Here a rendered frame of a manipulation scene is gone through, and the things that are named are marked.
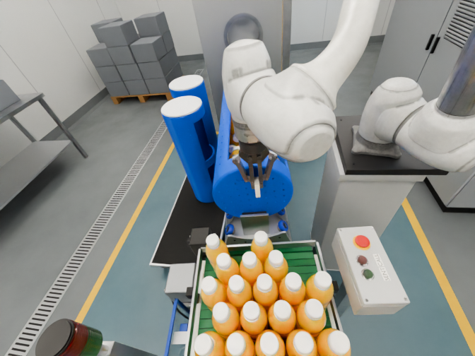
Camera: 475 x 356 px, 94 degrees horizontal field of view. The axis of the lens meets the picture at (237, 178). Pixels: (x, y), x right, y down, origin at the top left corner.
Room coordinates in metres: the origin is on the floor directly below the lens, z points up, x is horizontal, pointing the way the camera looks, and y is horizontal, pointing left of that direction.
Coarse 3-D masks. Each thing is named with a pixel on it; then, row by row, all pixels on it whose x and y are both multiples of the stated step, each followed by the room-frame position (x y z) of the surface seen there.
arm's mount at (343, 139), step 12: (336, 120) 0.91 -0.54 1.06; (348, 120) 0.89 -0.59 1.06; (336, 132) 0.83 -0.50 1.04; (348, 132) 0.81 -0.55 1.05; (336, 144) 0.79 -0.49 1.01; (348, 144) 0.73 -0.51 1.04; (348, 156) 0.66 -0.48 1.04; (360, 156) 0.65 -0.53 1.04; (372, 156) 0.64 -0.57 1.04; (384, 156) 0.62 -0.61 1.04; (408, 156) 0.60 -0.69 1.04; (348, 168) 0.60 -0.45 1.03; (360, 168) 0.59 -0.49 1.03; (372, 168) 0.58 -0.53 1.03; (384, 168) 0.57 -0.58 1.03; (396, 168) 0.55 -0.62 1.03; (408, 168) 0.54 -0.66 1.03; (420, 168) 0.53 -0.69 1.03; (432, 168) 0.52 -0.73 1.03
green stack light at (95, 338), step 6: (84, 324) 0.15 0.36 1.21; (90, 330) 0.14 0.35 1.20; (96, 330) 0.14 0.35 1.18; (90, 336) 0.13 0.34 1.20; (96, 336) 0.13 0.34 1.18; (90, 342) 0.12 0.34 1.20; (96, 342) 0.12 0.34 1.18; (84, 348) 0.11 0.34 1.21; (90, 348) 0.11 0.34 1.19; (96, 348) 0.11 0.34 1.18; (84, 354) 0.10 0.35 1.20; (90, 354) 0.10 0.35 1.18; (96, 354) 0.10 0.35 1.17
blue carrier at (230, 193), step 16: (224, 96) 1.14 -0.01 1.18; (224, 112) 0.94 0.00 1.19; (224, 128) 0.80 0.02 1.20; (224, 144) 0.68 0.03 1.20; (224, 160) 0.58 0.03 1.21; (224, 176) 0.51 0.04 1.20; (240, 176) 0.50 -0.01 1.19; (256, 176) 0.50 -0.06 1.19; (272, 176) 0.49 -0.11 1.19; (288, 176) 0.50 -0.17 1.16; (224, 192) 0.51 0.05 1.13; (240, 192) 0.50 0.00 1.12; (272, 192) 0.49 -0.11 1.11; (288, 192) 0.48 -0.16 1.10; (224, 208) 0.51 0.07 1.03; (240, 208) 0.50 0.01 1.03; (256, 208) 0.49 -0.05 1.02; (272, 208) 0.49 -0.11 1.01
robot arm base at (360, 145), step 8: (352, 128) 0.82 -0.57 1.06; (360, 136) 0.71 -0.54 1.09; (360, 144) 0.69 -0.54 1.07; (368, 144) 0.67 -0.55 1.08; (376, 144) 0.65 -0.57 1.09; (384, 144) 0.64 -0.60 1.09; (392, 144) 0.64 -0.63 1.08; (352, 152) 0.68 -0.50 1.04; (360, 152) 0.66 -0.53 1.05; (368, 152) 0.65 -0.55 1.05; (376, 152) 0.64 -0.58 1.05; (384, 152) 0.63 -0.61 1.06; (392, 152) 0.62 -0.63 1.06; (400, 152) 0.62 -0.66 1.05
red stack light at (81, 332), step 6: (78, 324) 0.14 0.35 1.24; (78, 330) 0.13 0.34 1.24; (84, 330) 0.13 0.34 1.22; (78, 336) 0.12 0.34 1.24; (84, 336) 0.12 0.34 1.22; (72, 342) 0.11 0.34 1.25; (78, 342) 0.11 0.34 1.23; (84, 342) 0.12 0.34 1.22; (66, 348) 0.10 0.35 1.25; (72, 348) 0.10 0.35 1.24; (78, 348) 0.11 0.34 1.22; (66, 354) 0.10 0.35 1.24; (72, 354) 0.10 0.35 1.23; (78, 354) 0.10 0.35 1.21
